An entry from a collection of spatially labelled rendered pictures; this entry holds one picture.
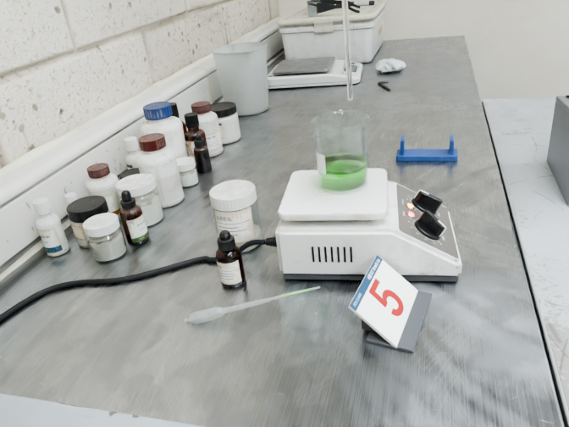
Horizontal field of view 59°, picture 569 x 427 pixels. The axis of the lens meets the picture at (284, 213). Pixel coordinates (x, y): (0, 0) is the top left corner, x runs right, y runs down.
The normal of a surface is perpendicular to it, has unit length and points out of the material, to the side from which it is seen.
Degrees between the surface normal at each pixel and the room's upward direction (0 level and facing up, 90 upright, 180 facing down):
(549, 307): 0
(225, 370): 0
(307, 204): 0
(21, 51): 90
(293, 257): 90
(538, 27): 90
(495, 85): 90
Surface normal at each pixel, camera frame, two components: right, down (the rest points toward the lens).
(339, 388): -0.11, -0.88
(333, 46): -0.28, 0.53
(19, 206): 0.96, 0.04
